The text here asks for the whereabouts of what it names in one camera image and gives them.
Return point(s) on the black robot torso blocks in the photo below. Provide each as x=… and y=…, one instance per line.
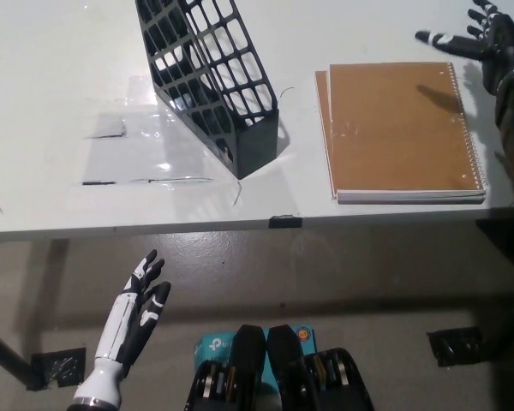
x=282, y=377

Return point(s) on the transparent plastic sheet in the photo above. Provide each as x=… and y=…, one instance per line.
x=154, y=158

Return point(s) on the brown spiral notebook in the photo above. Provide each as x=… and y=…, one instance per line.
x=321, y=94
x=394, y=128

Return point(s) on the black lattice book holder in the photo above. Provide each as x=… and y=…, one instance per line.
x=257, y=143

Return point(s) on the grey paper patch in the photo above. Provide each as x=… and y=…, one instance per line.
x=107, y=128

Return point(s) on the white and black left hand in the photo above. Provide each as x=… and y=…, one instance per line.
x=120, y=325

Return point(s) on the black and white right hand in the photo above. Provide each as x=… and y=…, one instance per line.
x=501, y=47

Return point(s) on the black tape strip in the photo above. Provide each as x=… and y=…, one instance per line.
x=98, y=183

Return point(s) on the teal router box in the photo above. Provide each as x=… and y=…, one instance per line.
x=216, y=347

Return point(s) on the black table edge clip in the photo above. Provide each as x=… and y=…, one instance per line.
x=285, y=221

